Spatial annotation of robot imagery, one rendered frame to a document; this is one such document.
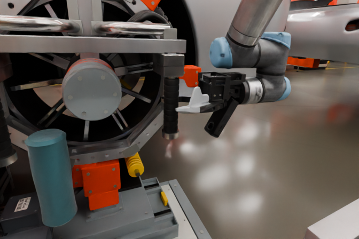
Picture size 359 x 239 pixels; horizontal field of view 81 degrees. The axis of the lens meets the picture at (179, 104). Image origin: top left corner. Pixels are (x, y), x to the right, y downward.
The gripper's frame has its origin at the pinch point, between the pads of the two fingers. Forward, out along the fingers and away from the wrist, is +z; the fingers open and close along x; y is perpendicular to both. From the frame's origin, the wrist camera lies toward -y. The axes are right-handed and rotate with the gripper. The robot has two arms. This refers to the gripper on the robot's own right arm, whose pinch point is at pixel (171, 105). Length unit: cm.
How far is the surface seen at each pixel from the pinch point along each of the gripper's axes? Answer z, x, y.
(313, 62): -351, -211, -21
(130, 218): 7, -28, -60
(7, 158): 32.6, 1.4, -6.7
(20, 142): 37.0, -20.8, -13.9
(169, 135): 0.9, 1.8, -7.0
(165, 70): 1.9, 1.4, 8.6
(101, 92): 15.1, -6.2, 2.7
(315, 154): -166, -61, -83
